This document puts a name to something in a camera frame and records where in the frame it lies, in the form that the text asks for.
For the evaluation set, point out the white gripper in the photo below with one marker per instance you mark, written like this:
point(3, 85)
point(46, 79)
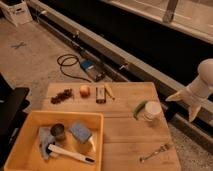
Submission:
point(190, 98)

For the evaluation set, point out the blue sponge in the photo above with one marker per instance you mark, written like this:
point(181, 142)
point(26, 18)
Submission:
point(80, 132)

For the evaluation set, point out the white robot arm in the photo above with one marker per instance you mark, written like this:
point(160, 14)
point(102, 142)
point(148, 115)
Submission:
point(195, 93)

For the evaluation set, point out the white paper cup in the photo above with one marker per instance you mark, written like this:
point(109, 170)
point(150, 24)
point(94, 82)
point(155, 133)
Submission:
point(152, 110)

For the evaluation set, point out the green pepper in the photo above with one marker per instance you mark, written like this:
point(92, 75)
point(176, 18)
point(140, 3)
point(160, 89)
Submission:
point(138, 108)

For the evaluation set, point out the small dark rectangular box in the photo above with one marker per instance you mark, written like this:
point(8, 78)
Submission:
point(100, 95)

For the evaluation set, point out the blue black power device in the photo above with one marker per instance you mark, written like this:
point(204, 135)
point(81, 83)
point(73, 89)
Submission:
point(92, 70)

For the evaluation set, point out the orange apple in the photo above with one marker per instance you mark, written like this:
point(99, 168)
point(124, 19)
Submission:
point(84, 91)

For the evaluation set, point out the bunch of dark grapes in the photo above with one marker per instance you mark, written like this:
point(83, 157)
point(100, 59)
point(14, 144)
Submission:
point(62, 96)

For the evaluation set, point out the metal can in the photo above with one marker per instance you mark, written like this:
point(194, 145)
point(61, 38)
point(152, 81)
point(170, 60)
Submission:
point(58, 132)

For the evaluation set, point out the grey blue cloth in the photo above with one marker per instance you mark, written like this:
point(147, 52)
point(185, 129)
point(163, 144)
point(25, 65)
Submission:
point(45, 139)

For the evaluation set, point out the yellow plastic bin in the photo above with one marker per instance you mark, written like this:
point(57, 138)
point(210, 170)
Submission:
point(26, 155)

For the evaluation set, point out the black chair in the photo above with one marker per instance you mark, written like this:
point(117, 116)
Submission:
point(12, 104)

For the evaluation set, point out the white cardboard box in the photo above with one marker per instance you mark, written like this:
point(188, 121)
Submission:
point(17, 14)

